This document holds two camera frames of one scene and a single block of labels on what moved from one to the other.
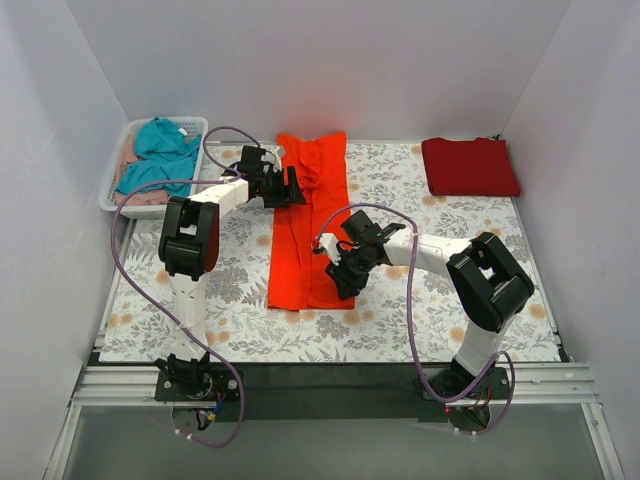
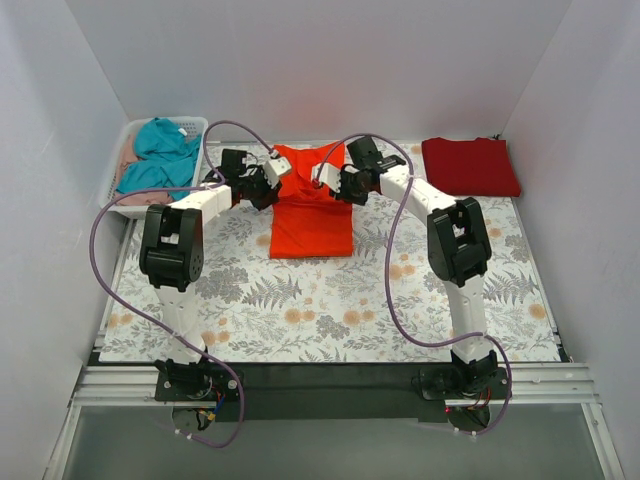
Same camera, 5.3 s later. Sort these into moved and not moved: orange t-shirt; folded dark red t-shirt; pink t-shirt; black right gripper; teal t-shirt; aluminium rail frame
Moved: black right gripper; orange t-shirt
Not moved: teal t-shirt; pink t-shirt; aluminium rail frame; folded dark red t-shirt
